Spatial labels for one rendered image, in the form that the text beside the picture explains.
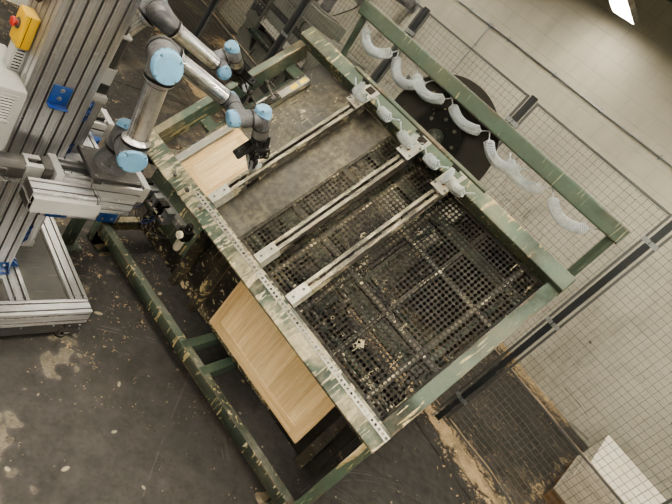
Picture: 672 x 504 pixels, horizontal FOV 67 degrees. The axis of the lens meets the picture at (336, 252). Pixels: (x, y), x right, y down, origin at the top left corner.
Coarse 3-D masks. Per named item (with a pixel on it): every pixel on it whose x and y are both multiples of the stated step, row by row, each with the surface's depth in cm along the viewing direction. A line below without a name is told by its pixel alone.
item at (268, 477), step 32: (96, 224) 328; (128, 224) 352; (128, 256) 318; (160, 256) 333; (192, 256) 310; (288, 256) 335; (192, 288) 320; (224, 288) 305; (160, 320) 301; (192, 352) 293; (352, 352) 311; (224, 416) 278; (256, 448) 272; (320, 448) 268; (320, 480) 248
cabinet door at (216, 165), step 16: (224, 144) 299; (240, 144) 298; (192, 160) 295; (208, 160) 295; (224, 160) 295; (240, 160) 294; (192, 176) 291; (208, 176) 291; (224, 176) 290; (208, 192) 286
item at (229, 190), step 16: (352, 96) 299; (336, 112) 299; (352, 112) 300; (320, 128) 296; (336, 128) 302; (288, 144) 291; (304, 144) 293; (272, 160) 287; (288, 160) 294; (240, 176) 284; (256, 176) 285; (224, 192) 280; (240, 192) 287
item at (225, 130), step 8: (288, 88) 311; (296, 88) 311; (288, 96) 312; (272, 104) 307; (224, 128) 301; (232, 128) 300; (240, 128) 305; (208, 136) 299; (216, 136) 298; (200, 144) 297; (208, 144) 297; (184, 152) 295; (192, 152) 294; (184, 160) 294
